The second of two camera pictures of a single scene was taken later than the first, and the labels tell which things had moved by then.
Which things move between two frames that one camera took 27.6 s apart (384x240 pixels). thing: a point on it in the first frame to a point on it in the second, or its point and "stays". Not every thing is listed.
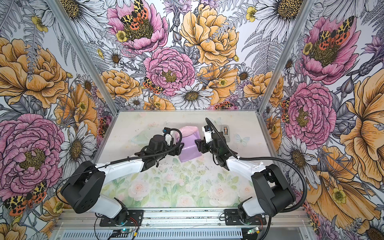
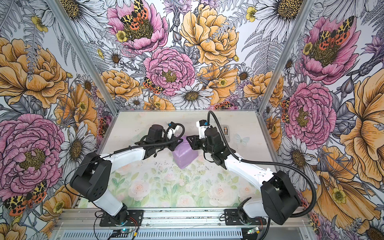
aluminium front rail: (178, 217) stays
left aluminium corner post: (84, 54) stays
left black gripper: (178, 149) to (173, 145)
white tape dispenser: (225, 129) stays
